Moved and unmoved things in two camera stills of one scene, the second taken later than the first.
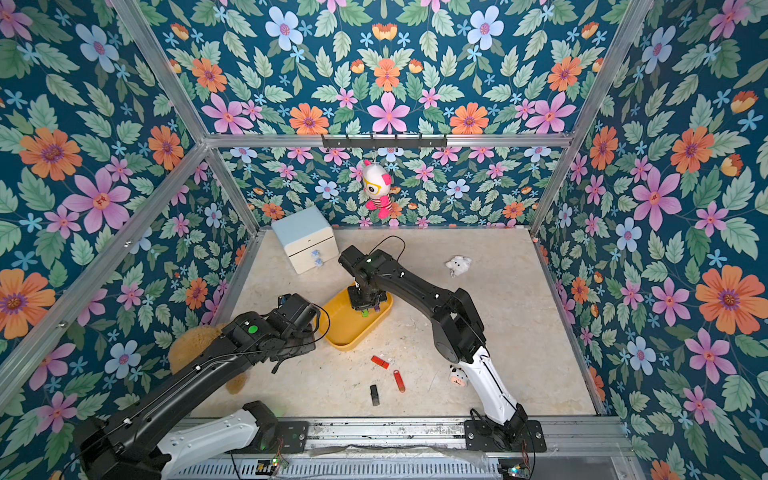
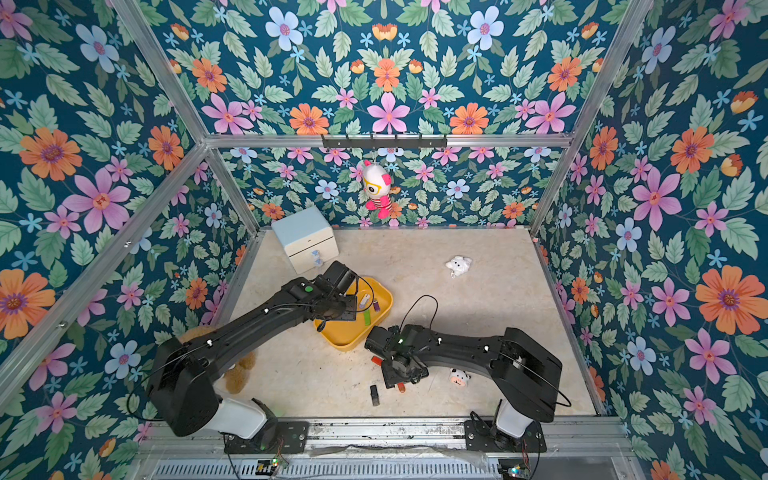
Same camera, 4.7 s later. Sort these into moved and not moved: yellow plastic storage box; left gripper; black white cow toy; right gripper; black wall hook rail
Moved: left gripper; right gripper
Not moved: black wall hook rail; yellow plastic storage box; black white cow toy
